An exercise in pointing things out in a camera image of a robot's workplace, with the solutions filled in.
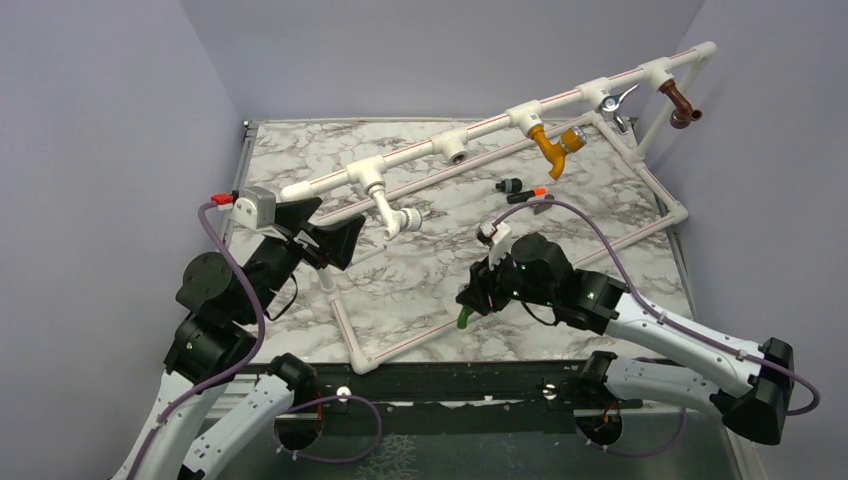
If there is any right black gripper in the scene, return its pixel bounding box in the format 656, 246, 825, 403
457, 244, 556, 315

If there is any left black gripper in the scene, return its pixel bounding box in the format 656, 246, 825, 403
240, 196, 367, 323

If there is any green faucet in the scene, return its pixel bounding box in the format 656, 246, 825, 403
456, 306, 475, 330

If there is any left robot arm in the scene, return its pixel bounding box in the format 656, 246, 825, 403
114, 191, 366, 479

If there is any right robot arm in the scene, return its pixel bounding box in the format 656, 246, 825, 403
456, 233, 794, 445

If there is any purple white pen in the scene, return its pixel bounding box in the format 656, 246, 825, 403
348, 245, 387, 267

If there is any white plastic faucet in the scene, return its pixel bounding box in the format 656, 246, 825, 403
367, 184, 423, 241

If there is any black orange marker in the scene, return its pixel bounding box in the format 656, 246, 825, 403
506, 187, 548, 205

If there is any black grey small fitting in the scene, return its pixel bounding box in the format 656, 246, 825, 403
495, 178, 523, 195

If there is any orange yellow faucet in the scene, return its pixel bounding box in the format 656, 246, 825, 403
526, 125, 588, 180

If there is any chrome lever faucet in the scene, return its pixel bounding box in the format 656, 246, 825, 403
596, 83, 639, 135

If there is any brown faucet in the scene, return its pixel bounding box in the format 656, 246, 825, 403
658, 79, 703, 130

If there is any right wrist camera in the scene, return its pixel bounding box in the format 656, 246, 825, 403
477, 222, 513, 270

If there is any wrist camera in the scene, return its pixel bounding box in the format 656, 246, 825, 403
477, 222, 513, 270
229, 186, 277, 230

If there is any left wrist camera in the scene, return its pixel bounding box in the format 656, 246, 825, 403
229, 186, 277, 230

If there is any black table front rail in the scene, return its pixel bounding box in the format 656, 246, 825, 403
272, 360, 642, 438

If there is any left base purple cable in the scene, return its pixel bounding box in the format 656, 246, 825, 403
272, 394, 384, 466

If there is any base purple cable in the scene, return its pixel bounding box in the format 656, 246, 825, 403
272, 394, 384, 466
574, 404, 688, 460

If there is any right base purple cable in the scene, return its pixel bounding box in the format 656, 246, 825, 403
574, 404, 688, 460

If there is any white PVC pipe frame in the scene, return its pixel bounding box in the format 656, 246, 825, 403
261, 44, 713, 369

